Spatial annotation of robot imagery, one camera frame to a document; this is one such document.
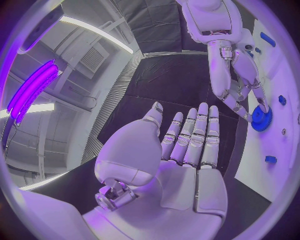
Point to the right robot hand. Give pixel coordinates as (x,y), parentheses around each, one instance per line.
(220,75)

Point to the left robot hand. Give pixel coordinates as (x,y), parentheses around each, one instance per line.
(178,187)

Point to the blue gear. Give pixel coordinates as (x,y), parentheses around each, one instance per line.
(257,121)

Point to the blue block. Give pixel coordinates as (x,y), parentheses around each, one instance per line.
(270,159)

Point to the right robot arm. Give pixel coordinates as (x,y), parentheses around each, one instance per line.
(211,16)

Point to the white task board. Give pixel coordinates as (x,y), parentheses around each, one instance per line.
(269,138)

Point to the small blue peg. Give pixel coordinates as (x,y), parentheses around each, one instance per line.
(250,54)
(257,50)

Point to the long blue cylinder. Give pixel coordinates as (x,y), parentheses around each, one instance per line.
(268,39)

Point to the blue plug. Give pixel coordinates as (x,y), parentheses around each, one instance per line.
(282,100)

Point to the glowing light bar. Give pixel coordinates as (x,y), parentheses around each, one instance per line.
(32,90)

